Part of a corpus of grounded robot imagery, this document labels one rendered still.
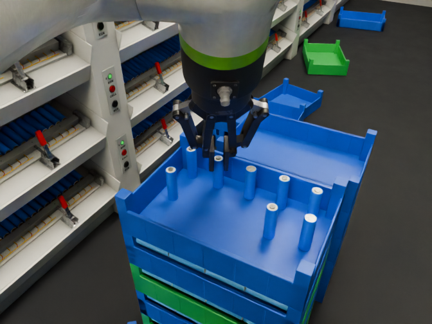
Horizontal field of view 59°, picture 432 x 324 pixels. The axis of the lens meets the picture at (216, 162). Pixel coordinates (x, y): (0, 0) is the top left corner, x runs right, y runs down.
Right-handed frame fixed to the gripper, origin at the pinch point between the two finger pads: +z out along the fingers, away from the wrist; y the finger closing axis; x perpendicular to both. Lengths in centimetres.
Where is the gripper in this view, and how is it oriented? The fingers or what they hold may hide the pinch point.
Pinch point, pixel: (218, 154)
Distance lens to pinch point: 62.4
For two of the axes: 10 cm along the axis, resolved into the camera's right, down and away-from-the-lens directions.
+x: -0.3, -8.9, 4.5
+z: -0.1, 4.5, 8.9
